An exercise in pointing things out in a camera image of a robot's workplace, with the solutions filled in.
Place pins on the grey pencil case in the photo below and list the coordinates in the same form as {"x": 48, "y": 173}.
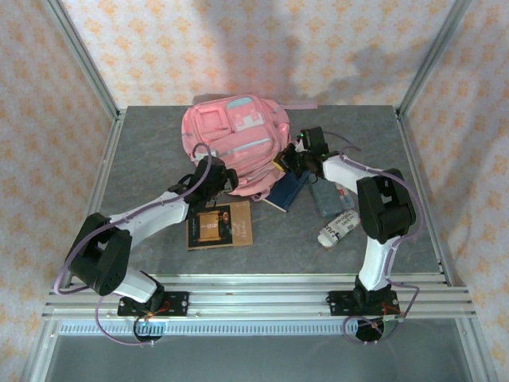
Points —
{"x": 327, "y": 198}

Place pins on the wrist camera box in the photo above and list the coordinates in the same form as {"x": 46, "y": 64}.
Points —
{"x": 313, "y": 139}
{"x": 214, "y": 168}

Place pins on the brown hardcover book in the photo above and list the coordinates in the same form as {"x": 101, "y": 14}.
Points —
{"x": 218, "y": 227}

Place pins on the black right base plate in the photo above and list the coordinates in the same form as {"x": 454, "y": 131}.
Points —
{"x": 338, "y": 302}

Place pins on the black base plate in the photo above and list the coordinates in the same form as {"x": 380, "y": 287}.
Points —
{"x": 177, "y": 303}
{"x": 338, "y": 302}

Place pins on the pink school backpack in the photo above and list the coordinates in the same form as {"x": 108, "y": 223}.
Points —
{"x": 234, "y": 131}

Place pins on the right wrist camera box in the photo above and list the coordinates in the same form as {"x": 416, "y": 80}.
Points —
{"x": 313, "y": 139}

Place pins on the aluminium frame leg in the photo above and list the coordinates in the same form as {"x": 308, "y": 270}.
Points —
{"x": 40, "y": 350}
{"x": 475, "y": 350}

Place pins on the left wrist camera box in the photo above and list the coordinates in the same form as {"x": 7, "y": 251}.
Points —
{"x": 214, "y": 168}

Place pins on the aluminium mounting rail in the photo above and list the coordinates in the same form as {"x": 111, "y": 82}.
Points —
{"x": 258, "y": 298}

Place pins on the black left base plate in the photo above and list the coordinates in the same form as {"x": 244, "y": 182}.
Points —
{"x": 177, "y": 303}

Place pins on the clear pen pack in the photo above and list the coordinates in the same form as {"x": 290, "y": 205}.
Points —
{"x": 345, "y": 196}

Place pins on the newsprint pouch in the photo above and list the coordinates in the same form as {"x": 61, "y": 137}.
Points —
{"x": 338, "y": 228}

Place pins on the dark blue notebook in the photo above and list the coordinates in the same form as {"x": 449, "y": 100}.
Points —
{"x": 286, "y": 193}

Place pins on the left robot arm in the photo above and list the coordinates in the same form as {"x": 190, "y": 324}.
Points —
{"x": 151, "y": 211}

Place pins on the aluminium side rail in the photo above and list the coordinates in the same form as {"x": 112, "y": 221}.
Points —
{"x": 99, "y": 191}
{"x": 425, "y": 191}

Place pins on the aluminium frame post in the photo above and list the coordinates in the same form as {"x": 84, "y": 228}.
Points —
{"x": 429, "y": 55}
{"x": 83, "y": 59}

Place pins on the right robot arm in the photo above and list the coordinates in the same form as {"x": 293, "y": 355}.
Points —
{"x": 374, "y": 258}

